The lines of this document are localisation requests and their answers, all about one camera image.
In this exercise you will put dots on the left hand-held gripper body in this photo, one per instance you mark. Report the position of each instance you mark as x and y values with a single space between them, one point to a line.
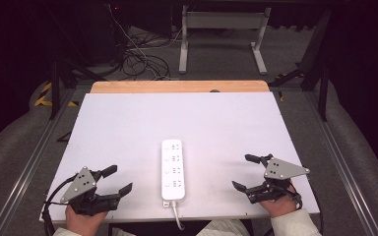
78 185

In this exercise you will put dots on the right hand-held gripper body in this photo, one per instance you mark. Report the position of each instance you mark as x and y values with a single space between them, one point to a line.
280 170

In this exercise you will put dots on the person's right hand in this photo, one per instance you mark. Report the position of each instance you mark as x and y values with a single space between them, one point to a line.
280 206

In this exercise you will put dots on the person's left hand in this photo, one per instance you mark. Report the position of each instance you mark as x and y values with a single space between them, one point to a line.
83 224

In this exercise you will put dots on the person's legs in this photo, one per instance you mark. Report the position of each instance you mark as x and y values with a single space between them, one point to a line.
223 228

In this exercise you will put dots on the white table board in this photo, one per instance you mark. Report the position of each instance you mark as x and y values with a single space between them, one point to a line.
131 131

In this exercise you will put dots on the white power strip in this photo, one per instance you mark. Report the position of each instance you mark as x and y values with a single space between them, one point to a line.
173 170

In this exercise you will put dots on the yellow black hazard tape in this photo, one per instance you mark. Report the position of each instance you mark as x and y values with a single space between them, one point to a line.
43 100

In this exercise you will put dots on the black metal stand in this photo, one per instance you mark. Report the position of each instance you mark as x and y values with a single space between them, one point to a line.
55 88
321 75

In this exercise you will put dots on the wooden table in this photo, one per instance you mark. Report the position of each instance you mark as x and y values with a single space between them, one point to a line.
164 87

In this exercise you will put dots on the dark equipment cabinet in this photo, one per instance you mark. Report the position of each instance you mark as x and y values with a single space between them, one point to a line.
106 32

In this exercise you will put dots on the aluminium floor rail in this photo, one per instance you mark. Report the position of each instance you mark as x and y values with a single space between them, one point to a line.
29 167
341 164

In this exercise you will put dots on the white metal desk frame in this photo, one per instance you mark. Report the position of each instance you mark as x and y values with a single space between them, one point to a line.
223 20

